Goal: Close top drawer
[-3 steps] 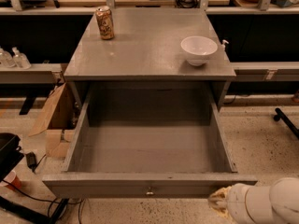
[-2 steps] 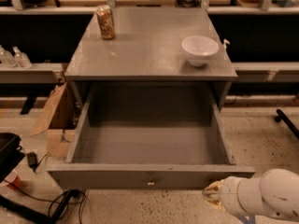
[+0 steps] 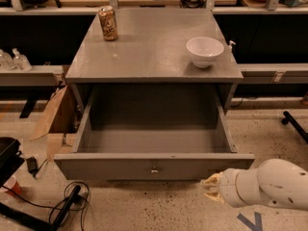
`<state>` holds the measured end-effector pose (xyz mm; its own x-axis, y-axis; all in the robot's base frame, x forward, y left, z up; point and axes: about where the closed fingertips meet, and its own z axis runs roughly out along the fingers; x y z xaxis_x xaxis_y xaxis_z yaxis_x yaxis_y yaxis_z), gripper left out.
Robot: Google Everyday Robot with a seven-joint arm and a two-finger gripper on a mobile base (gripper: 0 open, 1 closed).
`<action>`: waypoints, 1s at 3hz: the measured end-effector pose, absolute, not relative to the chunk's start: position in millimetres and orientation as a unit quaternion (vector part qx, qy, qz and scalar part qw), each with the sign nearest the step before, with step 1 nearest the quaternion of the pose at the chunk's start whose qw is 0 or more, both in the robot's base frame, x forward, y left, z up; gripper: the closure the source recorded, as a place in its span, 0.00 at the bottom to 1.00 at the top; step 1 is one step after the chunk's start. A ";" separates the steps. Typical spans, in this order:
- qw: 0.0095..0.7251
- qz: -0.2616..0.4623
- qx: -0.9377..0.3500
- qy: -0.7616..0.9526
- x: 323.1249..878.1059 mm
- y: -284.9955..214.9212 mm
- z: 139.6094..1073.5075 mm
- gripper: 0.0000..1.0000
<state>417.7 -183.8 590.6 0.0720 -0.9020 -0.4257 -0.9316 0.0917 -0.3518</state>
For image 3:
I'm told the gold beverage can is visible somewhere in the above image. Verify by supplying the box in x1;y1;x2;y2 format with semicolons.
98;6;117;40

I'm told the black bin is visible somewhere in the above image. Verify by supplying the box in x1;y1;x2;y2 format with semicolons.
0;137;24;187

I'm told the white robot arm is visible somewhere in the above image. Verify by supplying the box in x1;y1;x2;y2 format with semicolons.
201;159;308;211

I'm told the grey top drawer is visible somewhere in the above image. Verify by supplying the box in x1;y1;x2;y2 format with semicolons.
55;94;254;181

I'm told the white bowl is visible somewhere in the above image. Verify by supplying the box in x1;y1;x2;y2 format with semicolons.
186;37;224;68

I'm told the red plastic cup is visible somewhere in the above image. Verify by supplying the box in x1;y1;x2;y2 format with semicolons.
0;175;22;196

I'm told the clear sanitizer bottle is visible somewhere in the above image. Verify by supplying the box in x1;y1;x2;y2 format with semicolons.
13;48;32;71

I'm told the black chair leg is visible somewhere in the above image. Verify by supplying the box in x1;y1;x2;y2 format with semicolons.
281;111;308;143

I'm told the black stand base bar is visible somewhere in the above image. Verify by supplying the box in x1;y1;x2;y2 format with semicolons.
0;185;81;231

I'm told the white pump bottle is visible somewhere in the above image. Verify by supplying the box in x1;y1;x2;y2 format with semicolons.
228;40;236;52

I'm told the black floor cable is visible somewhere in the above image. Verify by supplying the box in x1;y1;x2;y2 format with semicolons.
2;180;92;231

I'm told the black power adapter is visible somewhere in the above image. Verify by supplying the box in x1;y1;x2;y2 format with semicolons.
26;157;39;175

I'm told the grey long shelf bench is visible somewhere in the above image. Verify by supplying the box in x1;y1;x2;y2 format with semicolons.
0;64;308;87

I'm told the brown cardboard box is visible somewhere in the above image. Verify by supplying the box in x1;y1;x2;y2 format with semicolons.
30;86;77;162

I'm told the blue tape mark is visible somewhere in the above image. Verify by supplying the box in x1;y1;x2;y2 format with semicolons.
237;212;263;231

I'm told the clear bottle at edge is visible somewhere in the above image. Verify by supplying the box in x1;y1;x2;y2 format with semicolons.
0;49;15;70

